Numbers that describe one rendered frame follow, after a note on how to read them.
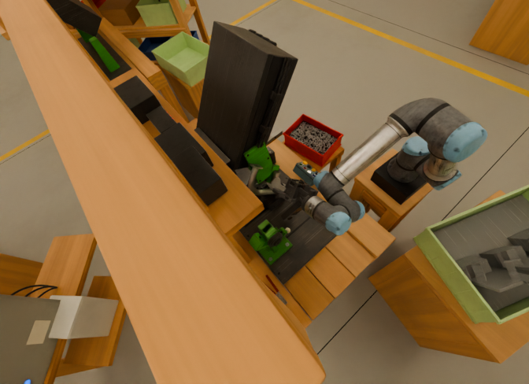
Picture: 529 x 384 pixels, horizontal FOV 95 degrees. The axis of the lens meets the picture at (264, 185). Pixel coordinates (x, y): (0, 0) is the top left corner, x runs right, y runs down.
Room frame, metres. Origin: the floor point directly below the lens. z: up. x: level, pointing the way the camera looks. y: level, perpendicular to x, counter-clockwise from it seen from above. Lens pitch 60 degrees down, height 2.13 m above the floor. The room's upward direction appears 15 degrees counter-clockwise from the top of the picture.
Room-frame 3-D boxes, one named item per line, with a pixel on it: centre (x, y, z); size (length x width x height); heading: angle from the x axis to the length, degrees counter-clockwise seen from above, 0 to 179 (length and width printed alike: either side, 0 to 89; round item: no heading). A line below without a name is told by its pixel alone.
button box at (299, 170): (0.71, -0.26, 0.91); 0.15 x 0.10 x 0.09; 26
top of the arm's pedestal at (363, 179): (0.55, -0.73, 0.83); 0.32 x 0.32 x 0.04; 23
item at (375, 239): (0.88, -0.16, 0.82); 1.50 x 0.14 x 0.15; 26
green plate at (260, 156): (0.72, 0.00, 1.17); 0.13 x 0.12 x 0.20; 26
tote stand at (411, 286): (0.01, -0.99, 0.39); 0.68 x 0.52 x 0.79; 106
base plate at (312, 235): (0.75, 0.09, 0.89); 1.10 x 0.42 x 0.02; 26
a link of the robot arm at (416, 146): (0.54, -0.73, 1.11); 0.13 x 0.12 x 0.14; 15
